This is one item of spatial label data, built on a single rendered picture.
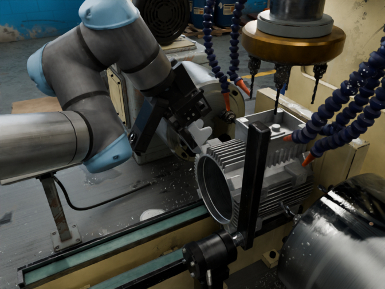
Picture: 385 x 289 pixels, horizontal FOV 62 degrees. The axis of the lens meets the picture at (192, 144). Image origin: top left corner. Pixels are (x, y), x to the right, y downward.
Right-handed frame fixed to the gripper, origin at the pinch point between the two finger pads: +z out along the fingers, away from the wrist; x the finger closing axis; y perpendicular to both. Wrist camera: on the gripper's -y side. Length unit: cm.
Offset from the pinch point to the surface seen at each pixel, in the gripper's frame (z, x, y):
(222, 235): 1.0, -19.4, -6.5
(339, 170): 11.7, -19.2, 19.4
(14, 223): 4, 29, -50
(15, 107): 59, 255, -85
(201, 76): -0.8, 18.9, 14.6
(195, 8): 174, 431, 173
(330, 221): -2.1, -31.1, 6.9
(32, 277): -3.9, -1.8, -40.4
